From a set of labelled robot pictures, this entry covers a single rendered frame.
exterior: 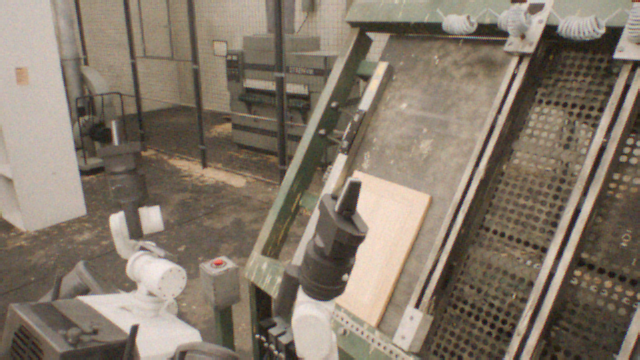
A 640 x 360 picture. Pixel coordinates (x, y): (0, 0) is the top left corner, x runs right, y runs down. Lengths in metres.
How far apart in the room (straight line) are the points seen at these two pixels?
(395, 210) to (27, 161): 3.88
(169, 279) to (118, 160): 0.42
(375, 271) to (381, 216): 0.20
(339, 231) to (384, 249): 0.98
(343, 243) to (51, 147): 4.47
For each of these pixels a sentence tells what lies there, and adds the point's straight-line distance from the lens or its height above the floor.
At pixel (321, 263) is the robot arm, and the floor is 1.51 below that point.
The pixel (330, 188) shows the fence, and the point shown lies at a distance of 1.91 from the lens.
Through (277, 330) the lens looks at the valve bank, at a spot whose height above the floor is 0.76.
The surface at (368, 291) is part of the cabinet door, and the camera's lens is 1.71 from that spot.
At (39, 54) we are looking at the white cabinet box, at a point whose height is 1.59.
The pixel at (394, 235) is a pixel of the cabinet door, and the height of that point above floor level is 1.15.
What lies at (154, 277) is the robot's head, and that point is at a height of 1.43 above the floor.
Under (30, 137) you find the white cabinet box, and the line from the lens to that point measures 4.97.
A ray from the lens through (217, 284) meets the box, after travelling 1.96.
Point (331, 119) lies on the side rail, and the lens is 2.14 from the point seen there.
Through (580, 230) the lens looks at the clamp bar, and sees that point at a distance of 1.40.
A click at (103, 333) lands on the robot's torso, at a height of 1.39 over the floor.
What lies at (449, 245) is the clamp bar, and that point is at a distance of 1.51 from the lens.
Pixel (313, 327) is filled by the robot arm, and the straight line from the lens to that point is 0.84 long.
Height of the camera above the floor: 1.89
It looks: 20 degrees down
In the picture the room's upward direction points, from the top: straight up
